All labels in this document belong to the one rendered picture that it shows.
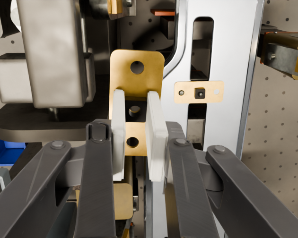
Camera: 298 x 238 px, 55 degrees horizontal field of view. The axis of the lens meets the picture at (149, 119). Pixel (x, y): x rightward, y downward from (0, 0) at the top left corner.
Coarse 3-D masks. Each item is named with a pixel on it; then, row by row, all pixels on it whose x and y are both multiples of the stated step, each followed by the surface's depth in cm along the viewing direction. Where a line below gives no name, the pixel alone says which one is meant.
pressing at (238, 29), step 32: (192, 0) 43; (224, 0) 43; (256, 0) 43; (192, 32) 45; (224, 32) 45; (256, 32) 45; (224, 64) 47; (224, 96) 49; (224, 128) 51; (160, 192) 56; (160, 224) 59
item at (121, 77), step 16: (112, 64) 20; (128, 64) 20; (144, 64) 20; (160, 64) 20; (112, 80) 21; (128, 80) 21; (144, 80) 21; (160, 80) 21; (112, 96) 21; (128, 96) 21; (144, 96) 21; (160, 96) 21; (128, 112) 21; (144, 112) 21; (128, 128) 22; (144, 128) 22; (144, 144) 23
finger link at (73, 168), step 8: (96, 120) 17; (104, 120) 17; (72, 152) 14; (80, 152) 14; (72, 160) 13; (80, 160) 13; (64, 168) 13; (72, 168) 13; (80, 168) 13; (64, 176) 13; (72, 176) 13; (80, 176) 13; (56, 184) 13; (64, 184) 13; (72, 184) 13
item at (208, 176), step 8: (168, 128) 17; (176, 128) 17; (168, 136) 16; (176, 136) 16; (184, 136) 16; (200, 152) 14; (200, 160) 14; (200, 168) 14; (208, 168) 14; (208, 176) 14; (216, 176) 14; (208, 184) 14; (216, 184) 14
